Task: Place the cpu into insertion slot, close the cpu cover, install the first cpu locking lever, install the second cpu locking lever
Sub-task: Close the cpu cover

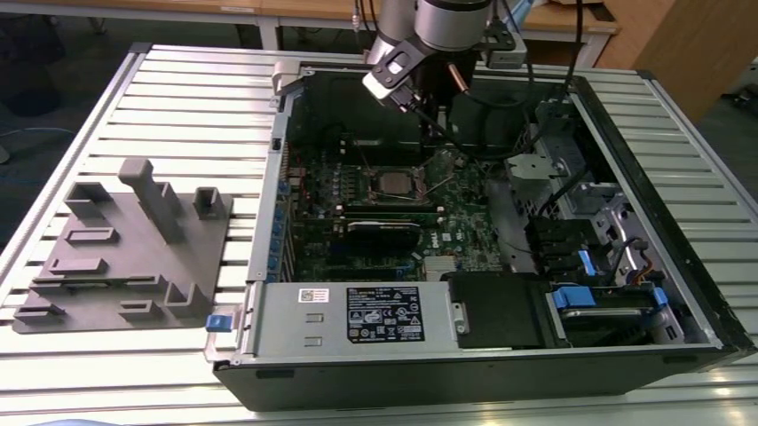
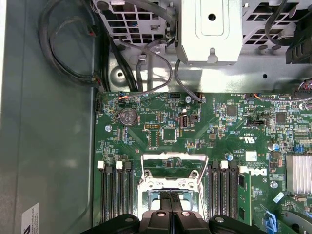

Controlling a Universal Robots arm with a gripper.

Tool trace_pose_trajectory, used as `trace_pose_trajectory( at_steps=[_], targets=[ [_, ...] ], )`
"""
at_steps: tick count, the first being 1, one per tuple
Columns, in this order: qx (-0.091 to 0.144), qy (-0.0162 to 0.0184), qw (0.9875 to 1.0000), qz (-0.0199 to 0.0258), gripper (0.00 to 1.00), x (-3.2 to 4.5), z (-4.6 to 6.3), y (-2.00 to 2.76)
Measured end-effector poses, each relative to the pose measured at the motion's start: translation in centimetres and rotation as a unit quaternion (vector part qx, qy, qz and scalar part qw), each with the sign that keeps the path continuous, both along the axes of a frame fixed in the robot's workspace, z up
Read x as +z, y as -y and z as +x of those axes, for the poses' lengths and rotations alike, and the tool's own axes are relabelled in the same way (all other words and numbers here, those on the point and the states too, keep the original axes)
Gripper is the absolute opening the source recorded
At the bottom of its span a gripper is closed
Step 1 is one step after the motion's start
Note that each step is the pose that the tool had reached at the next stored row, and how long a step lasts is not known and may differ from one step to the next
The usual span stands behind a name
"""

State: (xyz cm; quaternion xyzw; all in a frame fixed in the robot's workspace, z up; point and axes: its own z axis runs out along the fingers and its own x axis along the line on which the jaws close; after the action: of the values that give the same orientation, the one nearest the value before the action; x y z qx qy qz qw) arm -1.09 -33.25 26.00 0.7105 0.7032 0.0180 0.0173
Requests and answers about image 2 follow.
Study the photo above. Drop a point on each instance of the CPU socket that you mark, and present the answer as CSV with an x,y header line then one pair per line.
x,y
143,197

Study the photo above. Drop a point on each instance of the square black chip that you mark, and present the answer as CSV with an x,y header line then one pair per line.
x,y
169,134

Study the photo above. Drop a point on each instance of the coin cell battery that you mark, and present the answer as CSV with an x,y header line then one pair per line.
x,y
127,117

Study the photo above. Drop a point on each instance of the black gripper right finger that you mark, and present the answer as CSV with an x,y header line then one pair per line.
x,y
187,224

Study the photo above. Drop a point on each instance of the silver square CPU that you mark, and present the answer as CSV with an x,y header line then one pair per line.
x,y
154,201

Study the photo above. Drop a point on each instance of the black plastic disk bay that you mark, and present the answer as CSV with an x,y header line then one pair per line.
x,y
299,48

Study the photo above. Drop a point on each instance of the perforated metal drive cage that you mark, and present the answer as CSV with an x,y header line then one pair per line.
x,y
117,8

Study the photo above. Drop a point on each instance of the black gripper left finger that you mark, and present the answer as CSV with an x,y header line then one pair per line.
x,y
156,224

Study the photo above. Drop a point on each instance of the black RAM slot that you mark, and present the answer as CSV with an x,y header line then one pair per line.
x,y
101,195
214,192
119,195
128,192
110,195
223,192
233,192

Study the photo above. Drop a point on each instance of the green RAM stick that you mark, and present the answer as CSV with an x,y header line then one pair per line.
x,y
243,195

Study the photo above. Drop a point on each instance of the internal USB port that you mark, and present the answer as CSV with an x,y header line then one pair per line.
x,y
184,121

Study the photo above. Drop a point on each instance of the silver heat sink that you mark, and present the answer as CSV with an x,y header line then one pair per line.
x,y
298,174

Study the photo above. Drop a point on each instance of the silver metal drive bracket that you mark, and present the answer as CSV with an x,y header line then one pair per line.
x,y
195,48

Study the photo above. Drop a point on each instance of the metal locking lever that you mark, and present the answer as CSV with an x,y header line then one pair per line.
x,y
203,170

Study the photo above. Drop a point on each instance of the green motherboard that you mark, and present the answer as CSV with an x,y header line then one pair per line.
x,y
219,126

